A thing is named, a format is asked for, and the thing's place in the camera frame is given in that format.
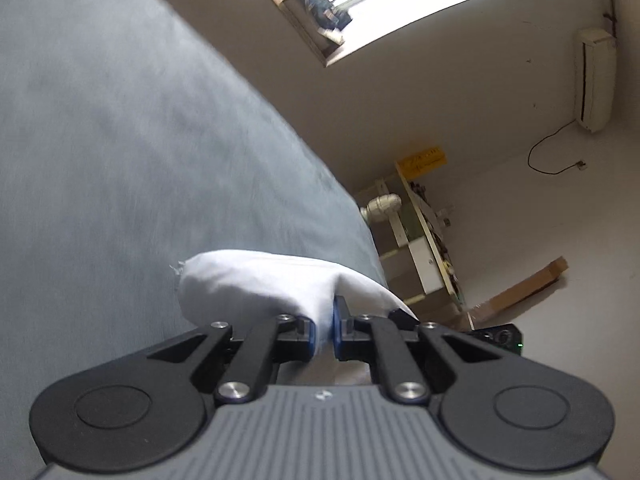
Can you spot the cream desk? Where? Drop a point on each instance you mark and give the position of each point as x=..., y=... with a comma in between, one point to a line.
x=420, y=260

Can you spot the yellow sign on wall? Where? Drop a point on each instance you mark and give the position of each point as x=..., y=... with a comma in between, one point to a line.
x=422, y=160

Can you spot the grey blanket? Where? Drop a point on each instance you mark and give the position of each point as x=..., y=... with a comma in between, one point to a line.
x=125, y=160

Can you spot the window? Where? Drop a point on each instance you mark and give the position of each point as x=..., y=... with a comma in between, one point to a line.
x=425, y=0

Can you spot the white shirt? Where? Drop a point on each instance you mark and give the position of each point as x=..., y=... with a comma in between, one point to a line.
x=250, y=285

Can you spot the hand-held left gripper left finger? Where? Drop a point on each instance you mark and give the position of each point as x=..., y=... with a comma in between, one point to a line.
x=311, y=340

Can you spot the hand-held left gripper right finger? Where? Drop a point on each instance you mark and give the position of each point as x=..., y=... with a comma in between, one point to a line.
x=338, y=325

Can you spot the cream bedpost finial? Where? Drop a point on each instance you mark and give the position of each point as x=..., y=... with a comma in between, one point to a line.
x=382, y=205

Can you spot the dark crumpled bag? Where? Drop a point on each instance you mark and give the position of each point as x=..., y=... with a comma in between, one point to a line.
x=327, y=10

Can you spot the white air conditioner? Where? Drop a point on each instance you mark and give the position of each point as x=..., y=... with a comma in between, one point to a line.
x=595, y=80

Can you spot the long cardboard box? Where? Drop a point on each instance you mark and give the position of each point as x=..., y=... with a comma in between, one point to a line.
x=525, y=290

